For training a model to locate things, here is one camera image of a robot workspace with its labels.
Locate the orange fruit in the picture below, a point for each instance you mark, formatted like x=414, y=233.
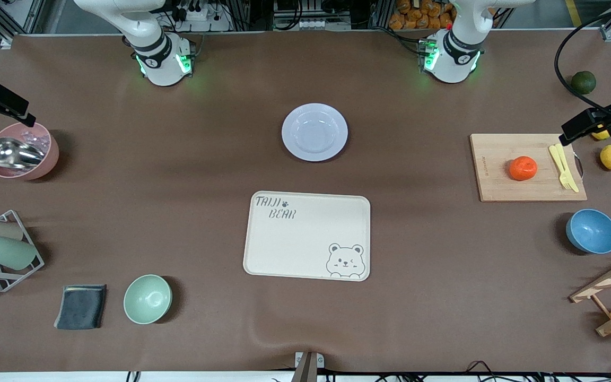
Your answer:
x=523, y=168

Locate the lavender white round plate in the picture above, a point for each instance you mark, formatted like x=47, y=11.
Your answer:
x=314, y=132

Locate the small yellow fruit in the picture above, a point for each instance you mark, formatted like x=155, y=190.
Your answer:
x=601, y=136

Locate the metal scoop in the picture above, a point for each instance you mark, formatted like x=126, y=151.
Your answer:
x=14, y=153

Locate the yellow plastic knife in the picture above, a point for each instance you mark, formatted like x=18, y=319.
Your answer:
x=564, y=159

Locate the dark green round fruit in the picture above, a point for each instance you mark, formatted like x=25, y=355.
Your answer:
x=584, y=83

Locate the yellow plastic fork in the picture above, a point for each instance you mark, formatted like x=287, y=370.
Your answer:
x=556, y=158

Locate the pink bowl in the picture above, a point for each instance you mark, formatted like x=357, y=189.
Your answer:
x=45, y=162

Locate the wooden cutting board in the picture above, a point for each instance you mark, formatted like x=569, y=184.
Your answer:
x=496, y=180

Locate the blue bowl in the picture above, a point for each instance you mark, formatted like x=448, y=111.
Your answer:
x=593, y=232

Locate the mint green cup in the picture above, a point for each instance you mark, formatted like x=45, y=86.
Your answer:
x=8, y=252

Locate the wooden mug rack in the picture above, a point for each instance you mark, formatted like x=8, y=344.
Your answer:
x=608, y=279

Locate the dark grey folded cloth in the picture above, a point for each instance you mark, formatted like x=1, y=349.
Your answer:
x=80, y=307

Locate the pile of orange packs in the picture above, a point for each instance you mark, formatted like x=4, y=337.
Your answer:
x=417, y=16

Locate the white power strip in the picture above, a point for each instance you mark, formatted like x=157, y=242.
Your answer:
x=199, y=16

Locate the mint green bowl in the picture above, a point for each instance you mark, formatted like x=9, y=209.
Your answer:
x=147, y=300

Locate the cream tray with bear print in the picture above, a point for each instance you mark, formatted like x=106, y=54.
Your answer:
x=305, y=239

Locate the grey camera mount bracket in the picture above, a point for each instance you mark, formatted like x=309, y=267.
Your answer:
x=308, y=367

